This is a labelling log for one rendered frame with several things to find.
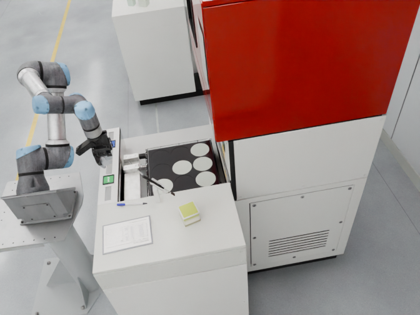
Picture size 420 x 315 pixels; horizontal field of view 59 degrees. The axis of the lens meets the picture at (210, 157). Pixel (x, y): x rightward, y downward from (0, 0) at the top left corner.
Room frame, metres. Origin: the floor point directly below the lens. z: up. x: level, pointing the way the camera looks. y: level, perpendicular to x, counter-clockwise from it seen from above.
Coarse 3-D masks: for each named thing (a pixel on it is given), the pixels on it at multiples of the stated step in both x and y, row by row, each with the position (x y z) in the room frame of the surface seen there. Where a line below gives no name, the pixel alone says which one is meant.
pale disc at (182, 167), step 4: (176, 164) 1.38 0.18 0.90; (180, 164) 1.38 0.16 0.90; (184, 164) 1.37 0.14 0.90; (188, 164) 1.37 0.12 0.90; (172, 168) 1.36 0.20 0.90; (176, 168) 1.35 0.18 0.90; (180, 168) 1.35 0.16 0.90; (184, 168) 1.35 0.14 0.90; (188, 168) 1.34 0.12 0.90; (176, 172) 1.32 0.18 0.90; (180, 172) 1.32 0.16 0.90; (184, 172) 1.31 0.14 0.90
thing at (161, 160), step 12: (192, 144) 1.52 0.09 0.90; (156, 156) 1.46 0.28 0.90; (168, 156) 1.45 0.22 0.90; (180, 156) 1.44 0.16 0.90; (192, 156) 1.43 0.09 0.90; (204, 156) 1.41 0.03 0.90; (156, 168) 1.37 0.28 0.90; (168, 168) 1.36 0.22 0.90; (192, 168) 1.34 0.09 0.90; (180, 180) 1.27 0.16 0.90; (192, 180) 1.26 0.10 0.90; (216, 180) 1.24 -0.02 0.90; (168, 192) 1.19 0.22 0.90
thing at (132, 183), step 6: (132, 162) 1.45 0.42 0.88; (138, 162) 1.45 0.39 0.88; (126, 174) 1.37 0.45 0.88; (132, 174) 1.37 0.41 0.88; (138, 174) 1.36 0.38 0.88; (126, 180) 1.33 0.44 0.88; (132, 180) 1.33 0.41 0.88; (138, 180) 1.32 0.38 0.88; (126, 186) 1.29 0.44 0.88; (132, 186) 1.28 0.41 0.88; (138, 186) 1.28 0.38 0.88; (126, 192) 1.25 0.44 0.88; (132, 192) 1.24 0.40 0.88; (138, 192) 1.24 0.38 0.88; (126, 198) 1.21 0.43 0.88; (132, 198) 1.20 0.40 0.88
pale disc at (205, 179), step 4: (204, 172) 1.30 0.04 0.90; (208, 172) 1.29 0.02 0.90; (196, 176) 1.28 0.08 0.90; (200, 176) 1.28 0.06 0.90; (204, 176) 1.27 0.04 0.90; (208, 176) 1.27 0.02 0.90; (212, 176) 1.27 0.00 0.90; (196, 180) 1.25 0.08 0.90; (200, 180) 1.25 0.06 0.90; (204, 180) 1.25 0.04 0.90; (208, 180) 1.24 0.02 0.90; (212, 180) 1.24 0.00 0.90; (200, 184) 1.22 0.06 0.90; (204, 184) 1.22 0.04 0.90; (208, 184) 1.22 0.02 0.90
